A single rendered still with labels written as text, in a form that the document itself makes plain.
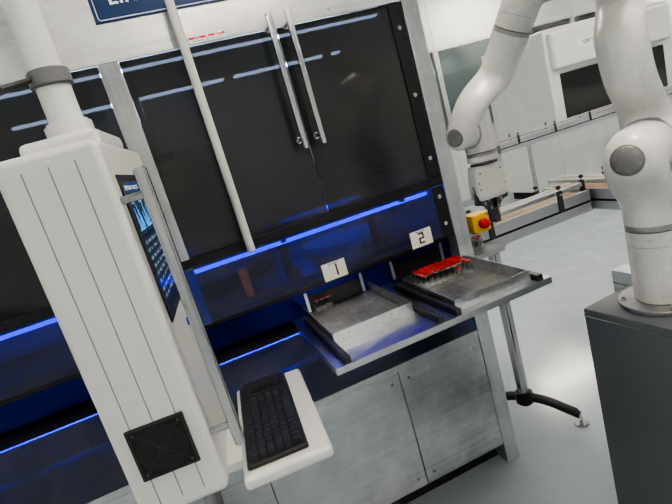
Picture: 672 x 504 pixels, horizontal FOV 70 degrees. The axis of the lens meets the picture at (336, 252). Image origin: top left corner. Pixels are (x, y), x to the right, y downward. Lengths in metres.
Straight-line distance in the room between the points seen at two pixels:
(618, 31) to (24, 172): 1.17
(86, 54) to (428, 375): 1.51
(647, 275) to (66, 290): 1.22
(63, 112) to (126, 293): 0.43
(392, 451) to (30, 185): 1.47
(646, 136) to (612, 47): 0.20
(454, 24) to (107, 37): 6.34
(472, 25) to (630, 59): 6.54
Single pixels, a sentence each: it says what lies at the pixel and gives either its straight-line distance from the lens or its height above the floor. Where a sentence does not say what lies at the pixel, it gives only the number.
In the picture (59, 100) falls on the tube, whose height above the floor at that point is 1.67.
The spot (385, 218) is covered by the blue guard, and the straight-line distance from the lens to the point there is 1.67.
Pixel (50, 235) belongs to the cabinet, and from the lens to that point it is 0.99.
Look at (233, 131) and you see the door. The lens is 1.54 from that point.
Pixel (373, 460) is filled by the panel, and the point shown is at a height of 0.29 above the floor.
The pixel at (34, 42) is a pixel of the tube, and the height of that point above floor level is 1.78.
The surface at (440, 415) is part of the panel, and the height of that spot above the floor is 0.34.
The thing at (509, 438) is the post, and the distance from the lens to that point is 2.21.
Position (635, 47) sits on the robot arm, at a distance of 1.23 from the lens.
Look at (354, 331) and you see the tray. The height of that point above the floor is 0.90.
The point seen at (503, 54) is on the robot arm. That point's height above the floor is 1.51.
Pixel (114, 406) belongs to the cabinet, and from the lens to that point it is 1.06.
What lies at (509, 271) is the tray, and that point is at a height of 0.90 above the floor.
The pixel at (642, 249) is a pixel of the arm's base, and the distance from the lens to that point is 1.29.
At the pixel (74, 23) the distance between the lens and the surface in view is 1.59.
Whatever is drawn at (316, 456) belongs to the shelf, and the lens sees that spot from 1.14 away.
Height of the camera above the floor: 1.42
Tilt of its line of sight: 12 degrees down
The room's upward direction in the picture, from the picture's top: 16 degrees counter-clockwise
